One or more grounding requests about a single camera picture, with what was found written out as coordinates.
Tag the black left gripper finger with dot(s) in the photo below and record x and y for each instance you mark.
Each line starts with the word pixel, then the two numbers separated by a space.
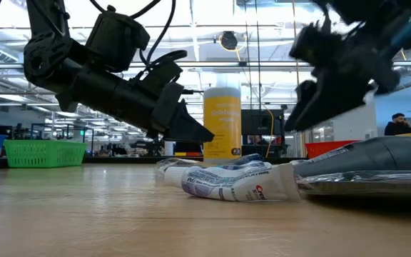
pixel 191 132

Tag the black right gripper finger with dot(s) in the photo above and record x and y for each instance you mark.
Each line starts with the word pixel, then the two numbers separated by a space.
pixel 319 94
pixel 319 116

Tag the plastic black disc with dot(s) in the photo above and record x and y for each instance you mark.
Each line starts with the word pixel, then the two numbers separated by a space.
pixel 369 182
pixel 171 165

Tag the dark grey squeeze tube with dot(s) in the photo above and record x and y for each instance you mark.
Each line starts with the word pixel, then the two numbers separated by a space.
pixel 376 155

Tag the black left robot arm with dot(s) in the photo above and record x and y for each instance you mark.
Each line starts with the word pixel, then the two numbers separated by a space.
pixel 102 93

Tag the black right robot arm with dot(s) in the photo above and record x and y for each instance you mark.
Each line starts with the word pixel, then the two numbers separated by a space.
pixel 369 10

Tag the red plastic basket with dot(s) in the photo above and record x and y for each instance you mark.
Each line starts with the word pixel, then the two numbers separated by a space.
pixel 323 149

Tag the yellow wipes canister white lid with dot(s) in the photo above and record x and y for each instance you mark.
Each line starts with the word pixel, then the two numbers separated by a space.
pixel 223 118

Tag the black equipment cabinet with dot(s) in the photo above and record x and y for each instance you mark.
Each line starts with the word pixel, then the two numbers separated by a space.
pixel 262 123

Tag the long ceiling light fixture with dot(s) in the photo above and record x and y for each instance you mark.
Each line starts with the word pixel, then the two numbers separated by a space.
pixel 227 64

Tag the green plastic basket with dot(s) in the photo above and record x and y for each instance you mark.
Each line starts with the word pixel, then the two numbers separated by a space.
pixel 45 153

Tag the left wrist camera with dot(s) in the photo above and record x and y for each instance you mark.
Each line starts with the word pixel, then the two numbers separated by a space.
pixel 161 76

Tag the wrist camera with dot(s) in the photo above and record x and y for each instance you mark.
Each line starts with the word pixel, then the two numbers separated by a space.
pixel 310 44
pixel 161 76

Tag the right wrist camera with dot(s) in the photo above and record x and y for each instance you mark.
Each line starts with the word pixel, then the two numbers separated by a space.
pixel 310 44

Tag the black aluminium table frame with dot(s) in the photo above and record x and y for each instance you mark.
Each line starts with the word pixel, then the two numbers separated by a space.
pixel 120 160

